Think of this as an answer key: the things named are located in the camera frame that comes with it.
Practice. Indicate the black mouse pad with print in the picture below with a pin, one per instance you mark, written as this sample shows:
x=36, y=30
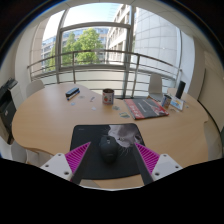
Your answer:
x=86, y=134

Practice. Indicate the printed mug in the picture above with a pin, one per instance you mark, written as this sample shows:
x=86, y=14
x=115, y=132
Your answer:
x=166, y=101
x=108, y=96

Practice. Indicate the black computer mouse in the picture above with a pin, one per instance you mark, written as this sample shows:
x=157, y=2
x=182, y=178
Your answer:
x=108, y=149

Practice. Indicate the red magazine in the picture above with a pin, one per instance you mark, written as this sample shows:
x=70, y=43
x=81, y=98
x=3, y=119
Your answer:
x=146, y=108

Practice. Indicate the black office printer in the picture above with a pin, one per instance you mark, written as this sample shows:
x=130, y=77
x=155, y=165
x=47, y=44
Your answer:
x=6, y=110

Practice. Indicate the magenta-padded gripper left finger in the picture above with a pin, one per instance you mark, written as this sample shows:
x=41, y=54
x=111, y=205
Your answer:
x=77, y=158

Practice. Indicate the white and blue booklet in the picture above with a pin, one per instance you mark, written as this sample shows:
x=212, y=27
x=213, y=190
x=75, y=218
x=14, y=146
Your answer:
x=177, y=103

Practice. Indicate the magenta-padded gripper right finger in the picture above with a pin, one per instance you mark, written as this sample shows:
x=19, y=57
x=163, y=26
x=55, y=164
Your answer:
x=148, y=158

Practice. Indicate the black upright speaker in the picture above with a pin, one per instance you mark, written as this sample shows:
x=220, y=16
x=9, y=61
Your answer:
x=180, y=89

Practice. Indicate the grey metal balcony railing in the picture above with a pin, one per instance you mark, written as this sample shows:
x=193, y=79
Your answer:
x=93, y=51

